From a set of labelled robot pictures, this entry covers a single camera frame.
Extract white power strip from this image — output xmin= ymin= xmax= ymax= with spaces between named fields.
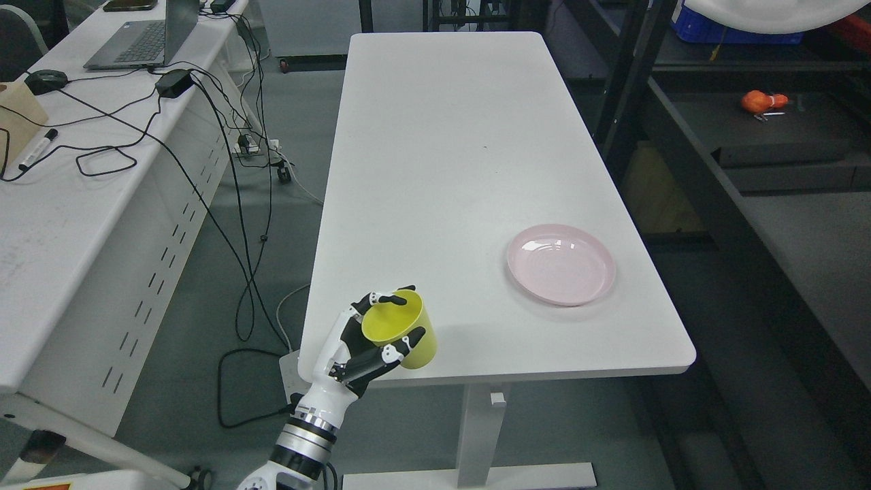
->
xmin=231 ymin=133 xmax=281 ymax=158

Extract white side desk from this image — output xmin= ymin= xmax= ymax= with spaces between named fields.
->
xmin=0 ymin=0 xmax=250 ymax=490

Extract yellow plastic cup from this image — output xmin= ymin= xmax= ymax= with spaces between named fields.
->
xmin=362 ymin=289 xmax=438 ymax=370

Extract black power adapter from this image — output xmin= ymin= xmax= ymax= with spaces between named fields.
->
xmin=208 ymin=0 xmax=235 ymax=14
xmin=155 ymin=69 xmax=194 ymax=99

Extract pink plastic plate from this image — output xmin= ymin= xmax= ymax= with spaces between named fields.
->
xmin=506 ymin=224 xmax=617 ymax=307

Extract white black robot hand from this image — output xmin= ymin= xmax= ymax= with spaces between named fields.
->
xmin=293 ymin=285 xmax=425 ymax=429

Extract blue plastic crate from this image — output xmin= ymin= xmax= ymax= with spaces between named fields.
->
xmin=671 ymin=1 xmax=804 ymax=46

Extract black looped cable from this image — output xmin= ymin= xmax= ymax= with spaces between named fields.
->
xmin=0 ymin=102 xmax=161 ymax=182

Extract grey office chair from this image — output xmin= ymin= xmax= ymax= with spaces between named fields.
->
xmin=1 ymin=4 xmax=48 ymax=83

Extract dark metal shelf rack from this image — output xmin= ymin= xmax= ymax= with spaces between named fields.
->
xmin=542 ymin=1 xmax=869 ymax=478

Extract cardboard box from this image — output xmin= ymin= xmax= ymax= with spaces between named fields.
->
xmin=1 ymin=82 xmax=48 ymax=168

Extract black computer mouse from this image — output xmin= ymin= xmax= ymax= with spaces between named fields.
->
xmin=24 ymin=69 xmax=69 ymax=96

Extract grey laptop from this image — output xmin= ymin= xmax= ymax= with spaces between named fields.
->
xmin=83 ymin=1 xmax=199 ymax=71

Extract black smartphone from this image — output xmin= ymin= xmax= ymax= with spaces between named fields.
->
xmin=102 ymin=0 xmax=158 ymax=12

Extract orange toy on shelf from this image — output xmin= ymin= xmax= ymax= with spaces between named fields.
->
xmin=740 ymin=90 xmax=789 ymax=114

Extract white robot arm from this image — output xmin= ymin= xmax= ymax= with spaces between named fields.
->
xmin=237 ymin=410 xmax=338 ymax=489

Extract black white marker pen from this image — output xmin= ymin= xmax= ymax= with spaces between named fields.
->
xmin=18 ymin=128 xmax=59 ymax=173

